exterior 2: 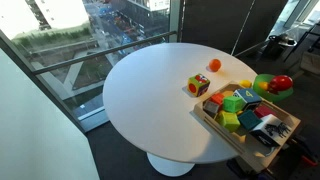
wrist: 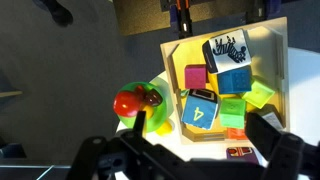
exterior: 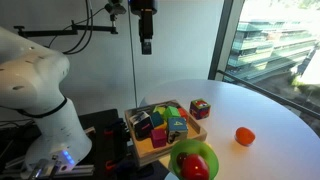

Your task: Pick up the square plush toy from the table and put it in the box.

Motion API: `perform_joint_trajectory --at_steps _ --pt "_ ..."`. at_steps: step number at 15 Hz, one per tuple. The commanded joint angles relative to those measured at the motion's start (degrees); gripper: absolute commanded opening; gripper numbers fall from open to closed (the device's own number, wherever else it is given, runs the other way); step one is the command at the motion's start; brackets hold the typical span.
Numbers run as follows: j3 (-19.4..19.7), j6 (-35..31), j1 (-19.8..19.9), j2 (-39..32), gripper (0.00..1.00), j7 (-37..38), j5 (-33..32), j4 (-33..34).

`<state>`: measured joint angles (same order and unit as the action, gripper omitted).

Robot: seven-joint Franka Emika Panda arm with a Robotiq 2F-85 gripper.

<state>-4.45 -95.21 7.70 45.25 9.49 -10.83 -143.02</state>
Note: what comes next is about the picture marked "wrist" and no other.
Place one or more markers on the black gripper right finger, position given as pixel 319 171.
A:
pixel 261 134

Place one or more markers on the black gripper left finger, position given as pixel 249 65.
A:
pixel 139 125

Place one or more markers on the green purple plush cube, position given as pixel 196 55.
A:
pixel 242 153

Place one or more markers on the dark grey plush cube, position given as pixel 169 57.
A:
pixel 271 115

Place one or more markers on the red toy apple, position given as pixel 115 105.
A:
pixel 126 103

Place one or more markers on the yellow toy lemon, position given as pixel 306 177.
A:
pixel 165 129

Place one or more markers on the dark brown toy fruit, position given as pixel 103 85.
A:
pixel 153 98

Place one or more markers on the wooden box tray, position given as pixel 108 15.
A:
pixel 216 79

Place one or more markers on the zebra print plush cube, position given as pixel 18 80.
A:
pixel 226 52

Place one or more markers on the green plastic bowl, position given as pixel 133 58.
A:
pixel 155 115

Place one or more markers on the orange rubber block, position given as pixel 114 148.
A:
pixel 235 133

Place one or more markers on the light green rubber block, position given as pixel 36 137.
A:
pixel 232 113

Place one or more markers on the lime green rubber block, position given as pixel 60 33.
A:
pixel 259 94

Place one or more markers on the blue rubber block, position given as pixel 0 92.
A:
pixel 234 81

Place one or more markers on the blue number four cube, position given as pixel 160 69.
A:
pixel 200 108

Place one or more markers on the magenta rubber block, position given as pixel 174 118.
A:
pixel 195 76

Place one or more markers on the black orange clamp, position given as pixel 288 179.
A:
pixel 180 20

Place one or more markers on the dark shoe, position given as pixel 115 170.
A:
pixel 60 15

